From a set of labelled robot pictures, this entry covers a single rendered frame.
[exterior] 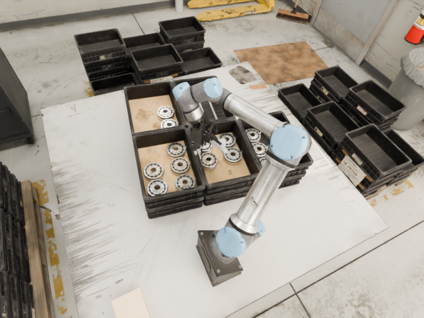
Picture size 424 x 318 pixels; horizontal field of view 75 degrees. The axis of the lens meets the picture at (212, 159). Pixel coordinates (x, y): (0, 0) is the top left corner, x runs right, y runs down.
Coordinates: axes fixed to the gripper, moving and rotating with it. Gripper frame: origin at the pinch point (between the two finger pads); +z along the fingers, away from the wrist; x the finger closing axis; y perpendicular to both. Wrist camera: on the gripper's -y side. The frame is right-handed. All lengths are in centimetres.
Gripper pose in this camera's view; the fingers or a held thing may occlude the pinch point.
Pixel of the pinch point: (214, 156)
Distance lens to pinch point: 128.1
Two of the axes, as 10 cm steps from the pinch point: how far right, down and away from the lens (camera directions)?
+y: 4.0, -6.4, 6.6
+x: -8.1, 0.9, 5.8
